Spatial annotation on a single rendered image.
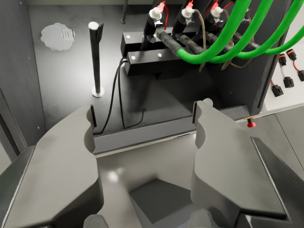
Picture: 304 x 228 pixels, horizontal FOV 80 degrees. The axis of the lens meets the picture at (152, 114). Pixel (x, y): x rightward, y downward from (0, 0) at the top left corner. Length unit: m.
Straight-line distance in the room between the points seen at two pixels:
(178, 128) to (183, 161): 1.05
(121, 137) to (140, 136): 0.05
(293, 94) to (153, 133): 0.51
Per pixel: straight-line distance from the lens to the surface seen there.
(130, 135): 0.49
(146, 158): 1.47
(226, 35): 0.25
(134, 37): 0.56
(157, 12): 0.45
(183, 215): 0.77
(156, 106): 0.65
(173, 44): 0.36
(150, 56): 0.54
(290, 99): 0.78
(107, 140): 0.48
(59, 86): 0.66
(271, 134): 2.14
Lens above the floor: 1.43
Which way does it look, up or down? 70 degrees down
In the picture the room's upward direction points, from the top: 48 degrees clockwise
